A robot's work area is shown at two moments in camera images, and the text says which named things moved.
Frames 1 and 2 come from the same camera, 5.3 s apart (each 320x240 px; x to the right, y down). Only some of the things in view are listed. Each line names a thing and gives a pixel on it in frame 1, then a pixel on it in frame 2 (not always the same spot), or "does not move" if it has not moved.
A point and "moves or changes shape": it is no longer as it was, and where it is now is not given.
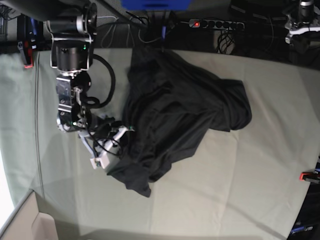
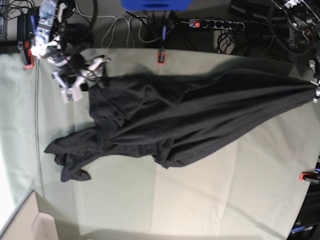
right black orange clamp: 313,176 does not move
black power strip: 216,24 does not move
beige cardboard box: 26,223 does not move
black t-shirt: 171,102 moves or changes shape
